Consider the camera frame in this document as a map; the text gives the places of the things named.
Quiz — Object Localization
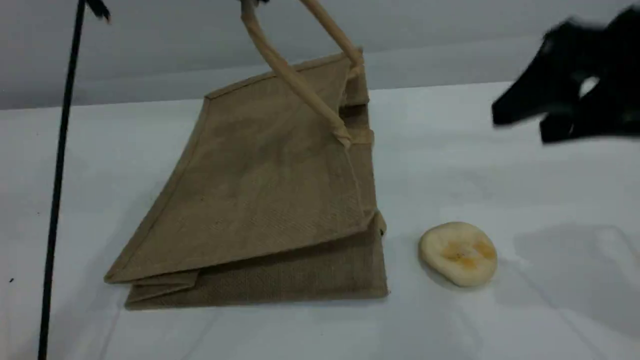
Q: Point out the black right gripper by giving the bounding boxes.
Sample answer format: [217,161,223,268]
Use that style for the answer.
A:
[491,5,640,145]

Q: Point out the round egg yolk pastry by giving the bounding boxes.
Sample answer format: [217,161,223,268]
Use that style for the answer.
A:
[418,221,499,288]

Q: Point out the brown jute tote bag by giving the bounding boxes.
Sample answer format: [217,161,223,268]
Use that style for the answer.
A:
[103,0,390,311]

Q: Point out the thin black cable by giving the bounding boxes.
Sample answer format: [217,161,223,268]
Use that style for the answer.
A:
[37,0,87,360]

